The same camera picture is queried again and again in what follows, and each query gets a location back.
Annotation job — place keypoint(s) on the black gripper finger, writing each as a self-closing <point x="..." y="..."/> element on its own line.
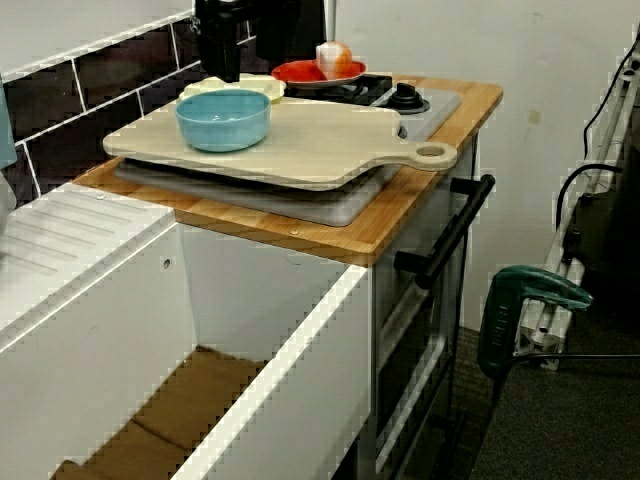
<point x="225" y="55"/>

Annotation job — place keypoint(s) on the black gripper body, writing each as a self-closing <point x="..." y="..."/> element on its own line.
<point x="220" y="15"/>

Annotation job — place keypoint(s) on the light blue bowl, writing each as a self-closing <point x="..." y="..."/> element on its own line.
<point x="220" y="130"/>

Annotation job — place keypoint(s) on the salmon sushi toy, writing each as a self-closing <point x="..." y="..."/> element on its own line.
<point x="335" y="60"/>

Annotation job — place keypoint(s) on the cream scalloped plate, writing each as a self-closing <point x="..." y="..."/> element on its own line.
<point x="260" y="82"/>

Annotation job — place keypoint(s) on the red round plate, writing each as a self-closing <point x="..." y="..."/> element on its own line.
<point x="300" y="72"/>

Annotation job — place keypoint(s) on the wooden cutting board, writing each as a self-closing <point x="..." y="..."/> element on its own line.
<point x="310" y="145"/>

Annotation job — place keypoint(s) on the black burner grate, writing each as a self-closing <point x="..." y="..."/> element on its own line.
<point x="370" y="82"/>

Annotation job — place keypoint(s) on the grey toy stove top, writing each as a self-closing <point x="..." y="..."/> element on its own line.
<point x="300" y="205"/>

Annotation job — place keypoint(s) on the black stove knob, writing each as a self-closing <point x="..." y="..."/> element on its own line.
<point x="402" y="132"/>
<point x="410" y="100"/>

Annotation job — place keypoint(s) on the teal box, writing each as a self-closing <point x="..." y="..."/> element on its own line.
<point x="6" y="130"/>

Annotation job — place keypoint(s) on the white sink basin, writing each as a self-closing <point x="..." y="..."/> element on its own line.
<point x="100" y="300"/>

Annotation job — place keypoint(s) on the grey oven front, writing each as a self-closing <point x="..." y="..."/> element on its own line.
<point x="400" y="320"/>

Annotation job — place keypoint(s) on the brown cardboard sheet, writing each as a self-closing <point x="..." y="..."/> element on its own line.
<point x="200" y="390"/>

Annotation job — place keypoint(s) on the green clamp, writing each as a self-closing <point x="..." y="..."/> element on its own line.
<point x="500" y="320"/>

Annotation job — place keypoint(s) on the black equipment box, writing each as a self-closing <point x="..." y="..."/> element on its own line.
<point x="610" y="250"/>

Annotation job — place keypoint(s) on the aluminium frame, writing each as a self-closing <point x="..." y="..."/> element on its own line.
<point x="542" y="340"/>

